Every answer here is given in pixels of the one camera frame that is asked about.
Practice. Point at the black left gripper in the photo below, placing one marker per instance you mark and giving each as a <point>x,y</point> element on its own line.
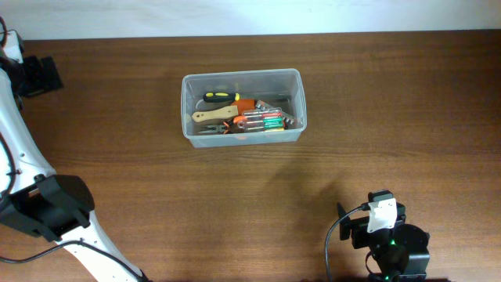
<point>44,81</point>

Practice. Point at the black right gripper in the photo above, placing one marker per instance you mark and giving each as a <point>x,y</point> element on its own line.
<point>358,230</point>

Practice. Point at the orange toothed bar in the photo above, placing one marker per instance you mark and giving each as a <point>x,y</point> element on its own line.
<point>263,106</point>

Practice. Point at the clear screwdriver set case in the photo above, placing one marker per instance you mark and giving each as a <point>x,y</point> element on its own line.
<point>242,125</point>

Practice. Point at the metal file black yellow handle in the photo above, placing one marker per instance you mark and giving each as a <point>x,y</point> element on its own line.
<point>222,97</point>

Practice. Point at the orange scraper wooden handle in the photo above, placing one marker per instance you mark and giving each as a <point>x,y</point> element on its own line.
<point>233,110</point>

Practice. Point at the orange black needle nose pliers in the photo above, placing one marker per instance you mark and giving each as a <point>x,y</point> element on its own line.
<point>224,128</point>

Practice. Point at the small red handled pliers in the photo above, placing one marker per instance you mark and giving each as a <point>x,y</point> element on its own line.
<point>238,119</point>

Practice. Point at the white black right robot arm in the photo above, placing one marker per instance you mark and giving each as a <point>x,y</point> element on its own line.
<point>398,248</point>

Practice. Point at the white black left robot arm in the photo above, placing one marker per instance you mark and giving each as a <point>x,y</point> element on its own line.
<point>35,199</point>

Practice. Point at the clear plastic container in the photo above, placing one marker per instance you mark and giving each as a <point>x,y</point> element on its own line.
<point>267,82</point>

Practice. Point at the yellow screwdriver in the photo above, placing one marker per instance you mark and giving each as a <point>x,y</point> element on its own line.
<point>261,129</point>

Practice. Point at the green screwdriver lower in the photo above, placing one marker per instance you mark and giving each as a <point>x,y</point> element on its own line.
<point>264,126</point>

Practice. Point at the green screwdriver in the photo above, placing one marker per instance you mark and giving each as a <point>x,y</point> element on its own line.
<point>264,126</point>
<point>267,120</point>

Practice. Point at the green screwdriver upper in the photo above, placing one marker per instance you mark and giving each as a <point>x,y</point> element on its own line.
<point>267,120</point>

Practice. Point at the red screwdriver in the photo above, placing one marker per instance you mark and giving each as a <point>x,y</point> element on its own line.
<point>262,115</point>

